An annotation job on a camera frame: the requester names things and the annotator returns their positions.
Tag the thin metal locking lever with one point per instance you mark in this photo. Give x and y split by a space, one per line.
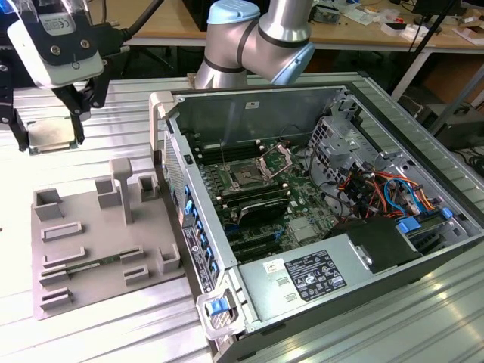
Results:
223 153

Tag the blue slot latch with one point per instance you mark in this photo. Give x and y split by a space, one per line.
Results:
200 227
213 266
206 242
192 211

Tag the black case label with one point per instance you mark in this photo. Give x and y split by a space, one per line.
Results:
196 261

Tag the CPU socket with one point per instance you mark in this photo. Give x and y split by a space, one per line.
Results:
246 175

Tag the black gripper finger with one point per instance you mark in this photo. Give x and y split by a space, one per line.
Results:
20 136
77 106

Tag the silver CPU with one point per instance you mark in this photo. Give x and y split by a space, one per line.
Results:
51 134

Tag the black expansion slot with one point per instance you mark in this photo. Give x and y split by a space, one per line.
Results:
253 238
261 251

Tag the black computer tower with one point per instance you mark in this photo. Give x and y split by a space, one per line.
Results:
453 121

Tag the small white box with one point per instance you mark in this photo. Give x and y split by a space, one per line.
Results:
397 28

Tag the green RAM stick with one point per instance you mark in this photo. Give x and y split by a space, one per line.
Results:
94 262

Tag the green motherboard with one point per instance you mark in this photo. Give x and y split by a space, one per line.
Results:
302 196

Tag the black graphics card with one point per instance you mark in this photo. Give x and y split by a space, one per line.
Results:
264 211

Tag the black fan duct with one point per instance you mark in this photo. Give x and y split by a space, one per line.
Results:
378 242

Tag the silver chipset heatsink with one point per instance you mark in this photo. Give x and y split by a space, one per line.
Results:
302 225

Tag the metal drive cage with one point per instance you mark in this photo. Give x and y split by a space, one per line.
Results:
332 147

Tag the white handwritten sticker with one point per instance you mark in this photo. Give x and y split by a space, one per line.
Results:
274 268

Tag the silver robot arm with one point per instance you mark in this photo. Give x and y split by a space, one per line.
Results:
264 34

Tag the open PC case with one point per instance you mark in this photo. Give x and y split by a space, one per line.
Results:
264 109

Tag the black framed desk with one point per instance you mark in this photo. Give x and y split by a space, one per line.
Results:
359 36

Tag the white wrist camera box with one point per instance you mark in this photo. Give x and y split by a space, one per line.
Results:
22 45

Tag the grey plastic parts rack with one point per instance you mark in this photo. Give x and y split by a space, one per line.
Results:
106 234

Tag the grey power supply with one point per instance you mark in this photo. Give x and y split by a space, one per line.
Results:
272 291

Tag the blue case latch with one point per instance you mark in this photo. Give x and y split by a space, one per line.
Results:
216 306

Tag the black RAM slot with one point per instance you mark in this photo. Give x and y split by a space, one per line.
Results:
257 198
251 190
230 157
227 146

